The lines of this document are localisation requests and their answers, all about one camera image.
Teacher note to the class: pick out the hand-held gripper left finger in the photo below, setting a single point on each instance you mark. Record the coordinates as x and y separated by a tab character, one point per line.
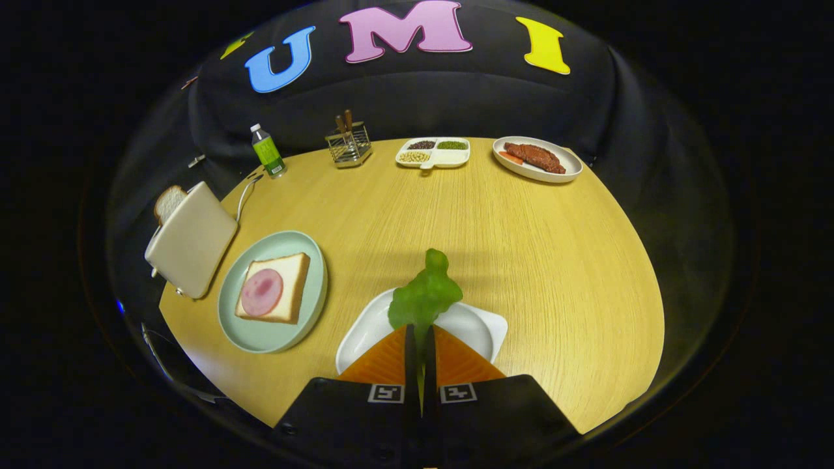
410	365

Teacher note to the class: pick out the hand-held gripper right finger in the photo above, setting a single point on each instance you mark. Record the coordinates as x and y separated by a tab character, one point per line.
430	365

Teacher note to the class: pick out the green lettuce leaf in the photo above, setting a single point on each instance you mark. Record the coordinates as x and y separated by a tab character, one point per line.
423	296

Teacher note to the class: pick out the plain white bread slice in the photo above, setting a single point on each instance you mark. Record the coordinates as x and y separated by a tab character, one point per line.
169	202

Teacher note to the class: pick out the white square plate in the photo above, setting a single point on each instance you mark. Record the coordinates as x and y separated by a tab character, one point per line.
469	326

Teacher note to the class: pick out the bread slice with ham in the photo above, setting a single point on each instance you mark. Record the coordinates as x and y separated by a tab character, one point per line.
296	286

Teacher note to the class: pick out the pale green round plate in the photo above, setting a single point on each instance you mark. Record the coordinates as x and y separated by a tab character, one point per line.
273	335

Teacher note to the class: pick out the pink ham slice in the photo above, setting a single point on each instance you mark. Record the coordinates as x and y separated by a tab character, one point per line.
262	293

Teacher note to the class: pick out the white divided bean dish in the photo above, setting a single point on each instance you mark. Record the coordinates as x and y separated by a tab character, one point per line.
449	158

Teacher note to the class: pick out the white oval plate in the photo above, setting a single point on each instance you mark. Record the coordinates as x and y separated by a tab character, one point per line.
521	171

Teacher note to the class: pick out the orange carrot piece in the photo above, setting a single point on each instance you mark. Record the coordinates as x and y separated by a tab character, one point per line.
510	157

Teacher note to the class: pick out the brown steak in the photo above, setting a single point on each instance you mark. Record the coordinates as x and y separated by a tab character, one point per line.
534	156

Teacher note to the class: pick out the white toaster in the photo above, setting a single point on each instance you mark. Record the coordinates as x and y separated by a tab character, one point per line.
195	241

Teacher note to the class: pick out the green label drink bottle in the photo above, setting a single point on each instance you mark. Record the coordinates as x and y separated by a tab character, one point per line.
268	153

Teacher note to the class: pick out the black backdrop cloth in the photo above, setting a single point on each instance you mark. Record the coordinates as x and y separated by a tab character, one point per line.
417	91

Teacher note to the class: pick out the silver cloth clip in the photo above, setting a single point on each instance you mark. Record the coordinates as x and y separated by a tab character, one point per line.
197	159

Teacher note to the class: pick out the pink cloth clip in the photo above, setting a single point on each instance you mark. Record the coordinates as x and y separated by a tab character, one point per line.
189	82

